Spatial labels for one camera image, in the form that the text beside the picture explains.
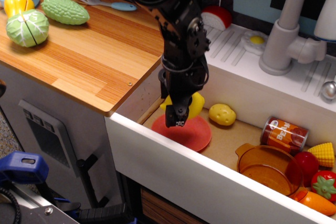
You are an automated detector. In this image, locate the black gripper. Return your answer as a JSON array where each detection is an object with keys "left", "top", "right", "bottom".
[{"left": 159, "top": 56, "right": 209, "bottom": 127}]

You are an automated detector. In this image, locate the yellow toy lemon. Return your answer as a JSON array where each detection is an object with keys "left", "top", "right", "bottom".
[{"left": 160, "top": 92, "right": 205, "bottom": 119}]

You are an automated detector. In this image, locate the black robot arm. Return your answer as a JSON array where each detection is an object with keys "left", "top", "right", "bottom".
[{"left": 131, "top": 0, "right": 210, "bottom": 127}]

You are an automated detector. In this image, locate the pink plastic plate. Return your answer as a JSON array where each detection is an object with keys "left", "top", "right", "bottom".
[{"left": 151, "top": 115, "right": 212, "bottom": 152}]

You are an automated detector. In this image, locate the yellow toy potato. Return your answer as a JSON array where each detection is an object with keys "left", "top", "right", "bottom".
[{"left": 209, "top": 103, "right": 236, "bottom": 126}]

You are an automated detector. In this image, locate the orange toy bean can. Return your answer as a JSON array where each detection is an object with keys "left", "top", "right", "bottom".
[{"left": 260, "top": 116, "right": 310, "bottom": 156}]

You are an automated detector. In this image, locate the toy fried egg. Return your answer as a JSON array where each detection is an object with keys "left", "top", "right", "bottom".
[{"left": 240, "top": 30, "right": 268, "bottom": 56}]

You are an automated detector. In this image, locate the transparent orange toy pot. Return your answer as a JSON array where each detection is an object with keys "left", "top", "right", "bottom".
[{"left": 235, "top": 143, "right": 305, "bottom": 198}]

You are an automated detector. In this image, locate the grey toy faucet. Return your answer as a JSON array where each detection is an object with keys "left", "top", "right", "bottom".
[{"left": 259, "top": 0, "right": 327, "bottom": 76}]

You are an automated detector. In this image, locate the grey toy oven door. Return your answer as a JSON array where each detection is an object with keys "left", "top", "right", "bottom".
[{"left": 18, "top": 100, "right": 109, "bottom": 208}]

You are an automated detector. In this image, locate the red toy apple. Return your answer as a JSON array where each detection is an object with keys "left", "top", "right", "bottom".
[{"left": 294, "top": 152, "right": 319, "bottom": 187}]

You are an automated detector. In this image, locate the grey and blue spatula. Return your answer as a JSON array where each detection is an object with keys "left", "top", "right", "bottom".
[{"left": 80, "top": 0, "right": 137, "bottom": 12}]

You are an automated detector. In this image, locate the yellow toy corn piece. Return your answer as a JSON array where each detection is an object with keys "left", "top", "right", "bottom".
[{"left": 307, "top": 142, "right": 335, "bottom": 168}]

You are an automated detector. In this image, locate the silver round knob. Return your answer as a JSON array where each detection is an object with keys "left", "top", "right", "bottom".
[{"left": 321, "top": 81, "right": 336, "bottom": 101}]

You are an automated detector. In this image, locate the green toy bitter gourd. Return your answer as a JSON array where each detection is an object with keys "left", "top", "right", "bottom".
[{"left": 41, "top": 0, "right": 90, "bottom": 25}]

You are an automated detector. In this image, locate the orange toy carrot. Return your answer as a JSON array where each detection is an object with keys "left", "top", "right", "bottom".
[{"left": 293, "top": 190, "right": 335, "bottom": 216}]

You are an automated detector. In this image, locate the blue clamp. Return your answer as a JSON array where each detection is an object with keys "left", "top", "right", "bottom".
[{"left": 1, "top": 151, "right": 49, "bottom": 184}]

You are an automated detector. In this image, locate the red toy tomato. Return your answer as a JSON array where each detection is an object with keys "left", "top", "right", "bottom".
[{"left": 311, "top": 170, "right": 335, "bottom": 202}]

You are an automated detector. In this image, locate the green toy cabbage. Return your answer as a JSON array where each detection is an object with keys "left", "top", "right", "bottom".
[{"left": 6, "top": 9, "right": 49, "bottom": 47}]

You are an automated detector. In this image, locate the white bottle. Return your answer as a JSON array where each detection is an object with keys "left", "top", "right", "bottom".
[{"left": 314, "top": 0, "right": 335, "bottom": 42}]

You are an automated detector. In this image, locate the yellow toy bell pepper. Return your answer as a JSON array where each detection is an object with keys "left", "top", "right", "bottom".
[{"left": 4, "top": 0, "right": 35, "bottom": 18}]

